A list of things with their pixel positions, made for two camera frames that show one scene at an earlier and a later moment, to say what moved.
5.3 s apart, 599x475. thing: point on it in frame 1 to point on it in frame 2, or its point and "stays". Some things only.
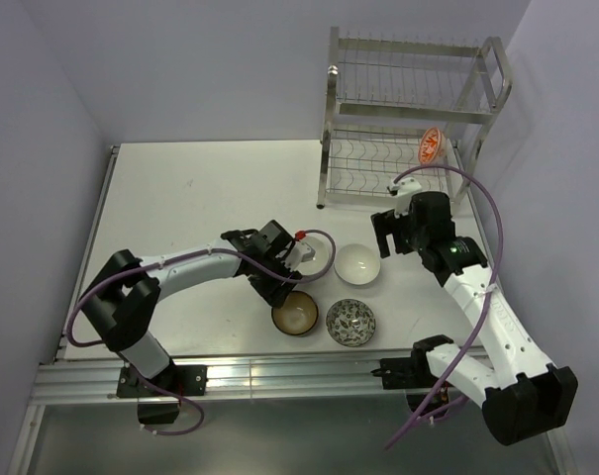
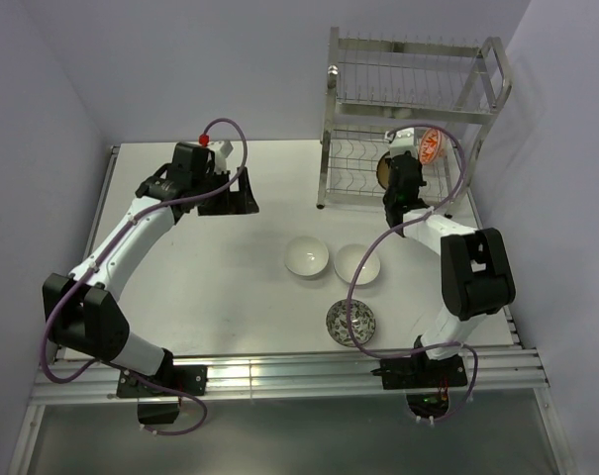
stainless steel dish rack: [398, 111] stays
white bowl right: [356, 264] stays
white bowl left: [323, 252] stays
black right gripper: [385, 224] to [422, 183]
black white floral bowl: [350, 323] stays
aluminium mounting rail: [228, 379] stays
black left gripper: [275, 293] to [238, 202]
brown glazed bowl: [298, 314] to [382, 169]
